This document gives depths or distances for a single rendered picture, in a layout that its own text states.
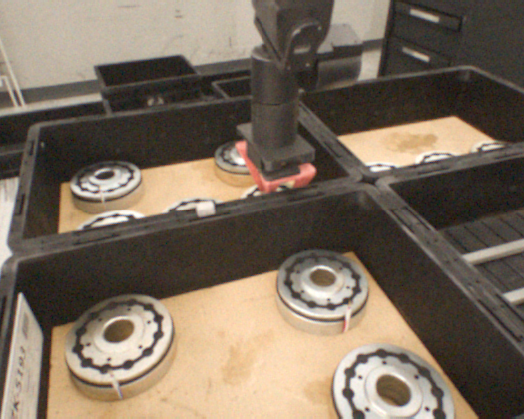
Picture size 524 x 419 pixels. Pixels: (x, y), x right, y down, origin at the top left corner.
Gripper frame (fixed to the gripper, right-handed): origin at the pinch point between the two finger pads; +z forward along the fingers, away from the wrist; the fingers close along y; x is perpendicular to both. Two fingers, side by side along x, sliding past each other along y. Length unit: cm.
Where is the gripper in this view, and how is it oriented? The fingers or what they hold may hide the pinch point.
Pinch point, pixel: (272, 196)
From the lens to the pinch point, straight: 58.4
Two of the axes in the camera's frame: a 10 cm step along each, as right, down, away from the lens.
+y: -4.1, -5.7, 7.2
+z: 0.0, 7.8, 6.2
